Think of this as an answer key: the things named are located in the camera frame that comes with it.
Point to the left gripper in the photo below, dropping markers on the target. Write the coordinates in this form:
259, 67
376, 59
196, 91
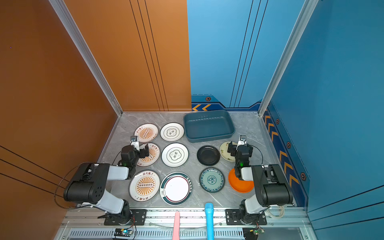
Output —
142, 152

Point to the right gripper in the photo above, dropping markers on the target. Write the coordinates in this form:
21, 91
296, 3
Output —
233, 149

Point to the black plate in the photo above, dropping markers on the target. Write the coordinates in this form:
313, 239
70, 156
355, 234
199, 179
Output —
208, 155

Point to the white flower plate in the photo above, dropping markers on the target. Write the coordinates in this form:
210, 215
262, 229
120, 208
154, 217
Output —
175, 155
172, 132

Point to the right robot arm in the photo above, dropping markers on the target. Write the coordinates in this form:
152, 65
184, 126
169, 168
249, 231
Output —
268, 182

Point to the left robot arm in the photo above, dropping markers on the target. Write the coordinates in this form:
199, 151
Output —
88, 185

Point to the teal plastic bin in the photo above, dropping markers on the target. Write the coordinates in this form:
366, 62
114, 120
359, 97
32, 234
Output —
208, 126

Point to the cream yellow plate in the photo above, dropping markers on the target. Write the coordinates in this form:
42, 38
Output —
224, 152

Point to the large orange sunburst plate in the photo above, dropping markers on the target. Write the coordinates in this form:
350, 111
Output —
144, 186

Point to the teal patterned plate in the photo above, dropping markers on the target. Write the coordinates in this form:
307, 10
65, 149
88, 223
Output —
212, 180

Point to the white plate green red rim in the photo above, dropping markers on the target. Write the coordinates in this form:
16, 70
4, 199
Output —
176, 188

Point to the left circuit board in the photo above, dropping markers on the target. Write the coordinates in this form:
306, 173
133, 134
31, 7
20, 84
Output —
124, 234

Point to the circuit board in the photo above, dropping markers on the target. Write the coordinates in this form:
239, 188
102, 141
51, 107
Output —
252, 233
124, 234

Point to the right circuit board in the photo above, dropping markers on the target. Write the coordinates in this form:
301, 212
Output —
252, 233

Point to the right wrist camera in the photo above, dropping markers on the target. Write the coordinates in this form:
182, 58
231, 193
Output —
242, 141

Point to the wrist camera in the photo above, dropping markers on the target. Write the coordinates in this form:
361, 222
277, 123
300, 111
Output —
242, 141
135, 143

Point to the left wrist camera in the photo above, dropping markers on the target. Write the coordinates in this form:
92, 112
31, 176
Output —
135, 143

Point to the blue handle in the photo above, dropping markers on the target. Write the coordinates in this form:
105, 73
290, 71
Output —
209, 211

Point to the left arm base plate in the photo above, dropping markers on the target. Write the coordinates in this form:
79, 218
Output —
138, 216

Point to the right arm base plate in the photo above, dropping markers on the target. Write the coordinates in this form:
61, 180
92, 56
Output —
234, 217

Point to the pink handle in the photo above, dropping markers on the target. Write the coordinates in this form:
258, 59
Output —
176, 228

